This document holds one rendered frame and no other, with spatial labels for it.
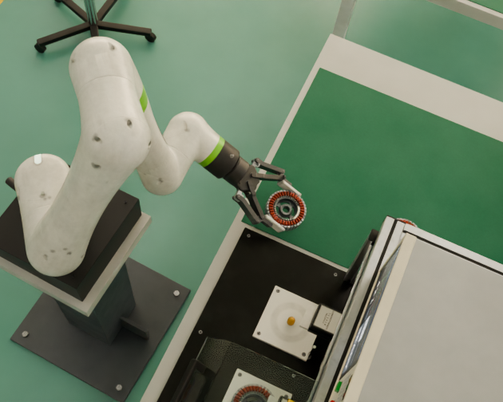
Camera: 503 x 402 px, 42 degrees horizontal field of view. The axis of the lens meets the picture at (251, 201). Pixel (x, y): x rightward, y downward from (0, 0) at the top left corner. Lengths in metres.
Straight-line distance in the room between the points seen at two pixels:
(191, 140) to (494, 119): 1.03
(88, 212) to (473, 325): 0.76
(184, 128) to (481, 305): 0.82
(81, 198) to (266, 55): 1.98
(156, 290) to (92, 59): 1.44
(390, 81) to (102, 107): 1.22
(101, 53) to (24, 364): 1.54
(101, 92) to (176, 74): 1.85
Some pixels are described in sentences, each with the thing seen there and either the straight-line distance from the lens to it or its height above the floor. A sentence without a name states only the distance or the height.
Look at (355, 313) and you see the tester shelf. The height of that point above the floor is 1.12.
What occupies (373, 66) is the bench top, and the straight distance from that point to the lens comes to 2.23.
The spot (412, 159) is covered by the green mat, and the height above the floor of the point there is 0.75.
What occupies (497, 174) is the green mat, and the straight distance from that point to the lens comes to 2.13.
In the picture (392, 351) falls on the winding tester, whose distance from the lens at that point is 1.20.
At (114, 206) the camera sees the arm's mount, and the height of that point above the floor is 0.85.
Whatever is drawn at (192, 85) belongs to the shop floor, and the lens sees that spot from 3.02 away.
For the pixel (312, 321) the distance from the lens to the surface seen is 1.60.
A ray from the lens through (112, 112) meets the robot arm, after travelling 1.18.
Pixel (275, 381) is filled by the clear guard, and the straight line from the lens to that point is 1.41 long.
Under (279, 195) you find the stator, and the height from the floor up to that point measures 0.83.
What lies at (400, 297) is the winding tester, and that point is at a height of 1.32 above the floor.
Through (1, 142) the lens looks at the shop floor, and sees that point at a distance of 2.96.
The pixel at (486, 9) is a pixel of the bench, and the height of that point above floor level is 0.75.
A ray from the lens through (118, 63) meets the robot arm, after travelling 1.27.
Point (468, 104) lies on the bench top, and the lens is 2.24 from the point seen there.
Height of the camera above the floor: 2.44
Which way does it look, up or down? 63 degrees down
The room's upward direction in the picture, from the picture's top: 10 degrees clockwise
